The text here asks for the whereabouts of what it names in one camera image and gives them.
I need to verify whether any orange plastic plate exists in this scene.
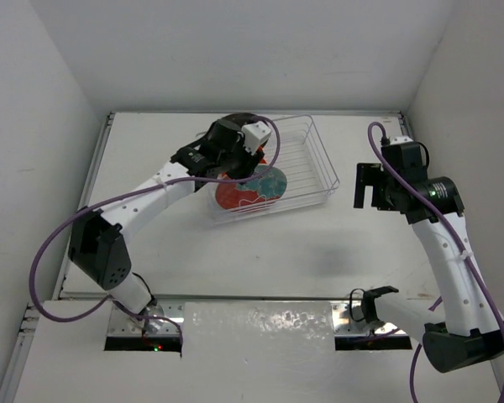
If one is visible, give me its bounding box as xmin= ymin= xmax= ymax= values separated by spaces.
xmin=214 ymin=165 xmax=288 ymax=210

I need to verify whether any dark teal ceramic plate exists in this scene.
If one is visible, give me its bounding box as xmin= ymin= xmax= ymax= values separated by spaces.
xmin=222 ymin=113 xmax=257 ymax=127

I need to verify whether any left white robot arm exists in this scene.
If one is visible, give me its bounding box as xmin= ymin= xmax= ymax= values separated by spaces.
xmin=68 ymin=113 xmax=273 ymax=315

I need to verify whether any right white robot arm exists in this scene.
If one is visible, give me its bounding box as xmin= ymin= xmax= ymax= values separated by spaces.
xmin=350 ymin=138 xmax=504 ymax=373

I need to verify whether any white foam front panel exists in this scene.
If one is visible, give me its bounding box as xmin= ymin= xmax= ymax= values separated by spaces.
xmin=15 ymin=302 xmax=499 ymax=402

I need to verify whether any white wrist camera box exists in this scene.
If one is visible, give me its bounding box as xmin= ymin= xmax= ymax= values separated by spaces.
xmin=241 ymin=121 xmax=272 ymax=154

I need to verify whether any clear wire dish rack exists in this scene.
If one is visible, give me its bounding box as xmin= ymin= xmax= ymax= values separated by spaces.
xmin=206 ymin=115 xmax=340 ymax=224

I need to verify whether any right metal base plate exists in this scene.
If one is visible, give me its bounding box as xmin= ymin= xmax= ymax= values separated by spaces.
xmin=331 ymin=300 xmax=406 ymax=338

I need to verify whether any metal base plate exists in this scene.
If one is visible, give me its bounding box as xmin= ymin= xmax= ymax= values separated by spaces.
xmin=107 ymin=301 xmax=184 ymax=338
xmin=331 ymin=300 xmax=406 ymax=338

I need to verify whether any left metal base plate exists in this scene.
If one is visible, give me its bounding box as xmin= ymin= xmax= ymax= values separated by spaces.
xmin=107 ymin=301 xmax=184 ymax=338

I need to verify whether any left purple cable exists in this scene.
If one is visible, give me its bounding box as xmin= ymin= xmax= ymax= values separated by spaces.
xmin=28 ymin=115 xmax=283 ymax=323

